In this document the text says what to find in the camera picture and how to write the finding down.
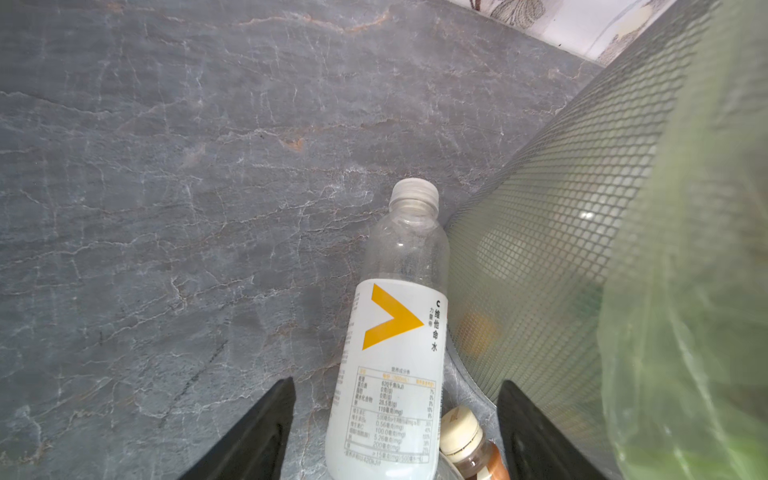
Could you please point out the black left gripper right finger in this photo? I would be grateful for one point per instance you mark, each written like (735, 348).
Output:
(535, 449)

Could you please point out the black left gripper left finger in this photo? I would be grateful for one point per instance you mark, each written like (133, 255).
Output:
(255, 447)

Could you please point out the brown tea bottle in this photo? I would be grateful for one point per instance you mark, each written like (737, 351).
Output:
(464, 443)

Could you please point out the white bottle yellow arrow label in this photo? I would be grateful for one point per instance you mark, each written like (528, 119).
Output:
(385, 416)

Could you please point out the green mesh waste bin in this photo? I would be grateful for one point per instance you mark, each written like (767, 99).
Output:
(530, 250)

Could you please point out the green plastic bin liner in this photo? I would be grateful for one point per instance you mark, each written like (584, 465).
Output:
(683, 327)

